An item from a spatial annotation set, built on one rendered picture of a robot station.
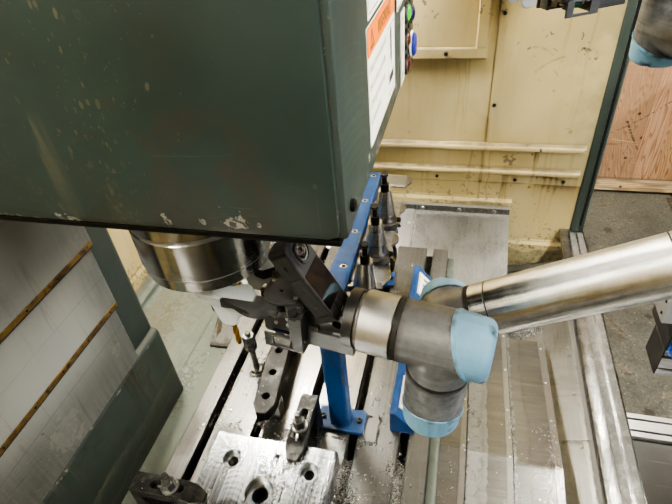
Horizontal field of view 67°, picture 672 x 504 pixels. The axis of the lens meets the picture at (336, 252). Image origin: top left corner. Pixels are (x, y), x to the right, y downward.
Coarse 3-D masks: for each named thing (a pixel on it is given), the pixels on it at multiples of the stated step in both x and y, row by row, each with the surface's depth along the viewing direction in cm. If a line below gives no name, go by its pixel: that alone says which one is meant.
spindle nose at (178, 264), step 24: (144, 240) 53; (168, 240) 51; (192, 240) 51; (216, 240) 52; (240, 240) 54; (144, 264) 57; (168, 264) 54; (192, 264) 53; (216, 264) 54; (240, 264) 56; (168, 288) 57; (192, 288) 56; (216, 288) 56
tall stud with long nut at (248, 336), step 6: (246, 336) 109; (252, 336) 109; (246, 342) 109; (252, 342) 110; (246, 348) 111; (252, 348) 111; (252, 354) 113; (252, 360) 114; (258, 366) 116; (252, 372) 117; (258, 372) 116
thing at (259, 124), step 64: (0, 0) 34; (64, 0) 33; (128, 0) 32; (192, 0) 31; (256, 0) 30; (320, 0) 30; (0, 64) 37; (64, 64) 36; (128, 64) 35; (192, 64) 34; (256, 64) 33; (320, 64) 32; (0, 128) 41; (64, 128) 40; (128, 128) 38; (192, 128) 37; (256, 128) 36; (320, 128) 35; (384, 128) 54; (0, 192) 46; (64, 192) 44; (128, 192) 42; (192, 192) 41; (256, 192) 39; (320, 192) 38
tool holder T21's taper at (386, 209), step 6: (378, 192) 100; (384, 192) 99; (390, 192) 100; (378, 198) 101; (384, 198) 100; (390, 198) 100; (378, 204) 101; (384, 204) 100; (390, 204) 101; (378, 210) 102; (384, 210) 101; (390, 210) 101; (384, 216) 102; (390, 216) 102; (384, 222) 102; (390, 222) 103
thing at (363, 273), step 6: (360, 264) 83; (366, 264) 83; (372, 264) 83; (360, 270) 83; (366, 270) 83; (372, 270) 84; (354, 276) 85; (360, 276) 84; (366, 276) 84; (372, 276) 84; (354, 282) 86; (360, 282) 84; (366, 282) 84; (372, 282) 85; (366, 288) 85; (372, 288) 85
